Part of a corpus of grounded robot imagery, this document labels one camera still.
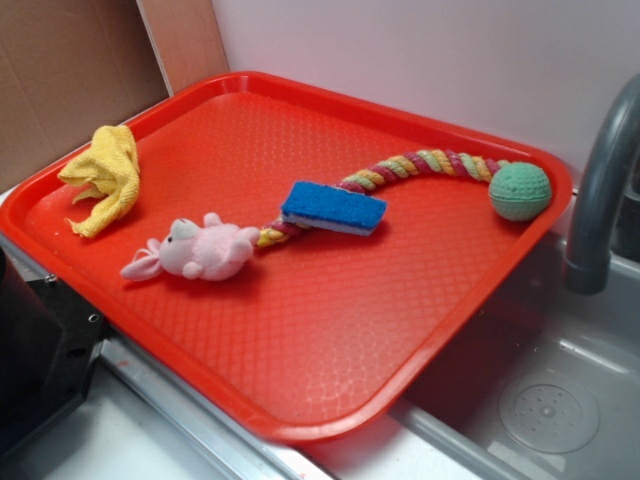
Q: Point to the grey toy sink basin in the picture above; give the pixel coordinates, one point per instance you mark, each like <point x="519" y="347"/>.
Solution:
<point x="540" y="384"/>

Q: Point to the blue sponge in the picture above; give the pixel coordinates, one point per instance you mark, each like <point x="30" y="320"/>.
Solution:
<point x="332" y="208"/>

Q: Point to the pink plush bunny toy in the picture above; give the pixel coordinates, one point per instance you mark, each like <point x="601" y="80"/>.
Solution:
<point x="214" y="251"/>

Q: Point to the yellow cloth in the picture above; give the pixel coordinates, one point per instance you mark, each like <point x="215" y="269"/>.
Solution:
<point x="108" y="172"/>

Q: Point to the grey faucet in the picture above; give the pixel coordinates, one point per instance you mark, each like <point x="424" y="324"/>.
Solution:
<point x="605" y="219"/>

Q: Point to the brown cardboard panel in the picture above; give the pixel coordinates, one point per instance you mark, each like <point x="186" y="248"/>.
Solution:
<point x="69" y="67"/>

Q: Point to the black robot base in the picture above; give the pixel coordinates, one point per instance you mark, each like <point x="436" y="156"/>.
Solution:
<point x="50" y="339"/>

